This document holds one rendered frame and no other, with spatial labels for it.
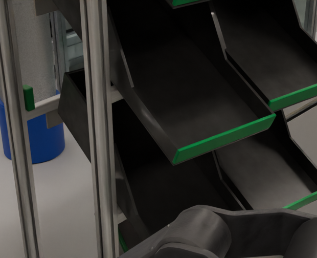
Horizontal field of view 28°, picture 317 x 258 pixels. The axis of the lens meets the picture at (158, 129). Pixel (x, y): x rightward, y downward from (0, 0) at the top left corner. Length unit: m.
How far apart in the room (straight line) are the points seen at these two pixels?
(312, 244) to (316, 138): 1.74
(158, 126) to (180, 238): 0.26
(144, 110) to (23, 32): 0.86
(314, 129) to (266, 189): 1.24
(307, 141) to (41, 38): 0.95
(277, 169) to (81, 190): 0.70
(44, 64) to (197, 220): 1.15
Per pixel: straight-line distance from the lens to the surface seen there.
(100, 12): 0.65
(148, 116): 0.65
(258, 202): 0.85
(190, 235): 0.40
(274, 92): 0.77
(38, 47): 1.51
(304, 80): 0.81
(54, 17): 1.89
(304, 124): 2.03
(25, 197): 0.89
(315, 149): 2.15
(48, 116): 0.89
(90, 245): 1.33
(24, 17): 1.48
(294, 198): 0.87
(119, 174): 0.74
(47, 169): 1.59
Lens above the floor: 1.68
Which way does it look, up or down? 28 degrees down
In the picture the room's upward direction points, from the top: 1 degrees counter-clockwise
